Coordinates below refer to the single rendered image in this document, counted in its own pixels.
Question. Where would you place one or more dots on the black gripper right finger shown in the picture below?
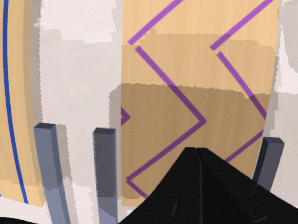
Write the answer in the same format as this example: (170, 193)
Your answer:
(229, 197)

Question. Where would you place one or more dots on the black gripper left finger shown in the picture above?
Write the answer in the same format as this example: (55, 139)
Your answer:
(177, 199)

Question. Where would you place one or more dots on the orange strip with blue lines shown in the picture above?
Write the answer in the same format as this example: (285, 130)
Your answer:
(20, 175)

